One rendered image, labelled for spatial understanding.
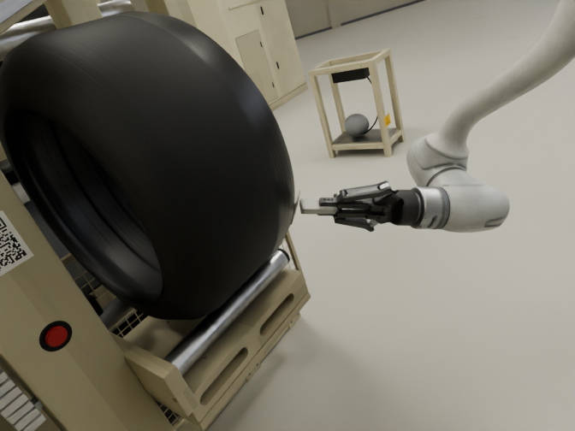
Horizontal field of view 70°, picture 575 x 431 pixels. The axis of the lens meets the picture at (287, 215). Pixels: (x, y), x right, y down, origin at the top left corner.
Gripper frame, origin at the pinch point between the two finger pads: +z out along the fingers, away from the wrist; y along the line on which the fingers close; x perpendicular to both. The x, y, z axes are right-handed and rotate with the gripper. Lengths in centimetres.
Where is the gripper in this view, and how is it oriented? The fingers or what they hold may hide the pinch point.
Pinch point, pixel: (317, 206)
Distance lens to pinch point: 81.5
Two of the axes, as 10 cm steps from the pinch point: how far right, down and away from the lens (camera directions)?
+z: -9.8, -0.1, -1.9
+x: -1.3, -7.2, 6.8
